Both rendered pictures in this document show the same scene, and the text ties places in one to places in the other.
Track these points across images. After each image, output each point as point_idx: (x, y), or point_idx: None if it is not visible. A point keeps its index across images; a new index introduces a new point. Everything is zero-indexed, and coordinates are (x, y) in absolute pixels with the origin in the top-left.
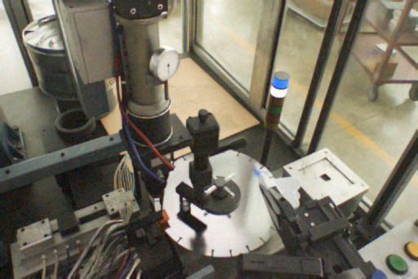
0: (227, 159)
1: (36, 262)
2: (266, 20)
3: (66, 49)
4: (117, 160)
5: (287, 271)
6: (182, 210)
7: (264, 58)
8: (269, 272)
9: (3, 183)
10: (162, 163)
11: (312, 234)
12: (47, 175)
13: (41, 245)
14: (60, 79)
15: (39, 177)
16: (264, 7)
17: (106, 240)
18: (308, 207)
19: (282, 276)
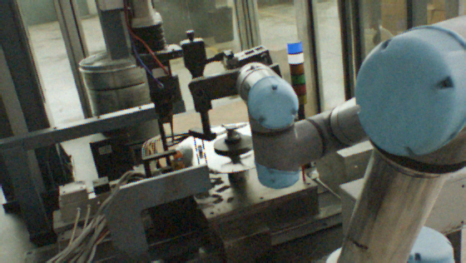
0: (250, 127)
1: (72, 215)
2: (299, 19)
3: (100, 15)
4: (148, 140)
5: (218, 75)
6: (196, 155)
7: (307, 59)
8: (206, 78)
9: (52, 134)
10: (162, 76)
11: (240, 58)
12: (86, 134)
13: (76, 196)
14: (107, 96)
15: (79, 134)
16: (296, 7)
17: (129, 178)
18: (245, 52)
19: (215, 81)
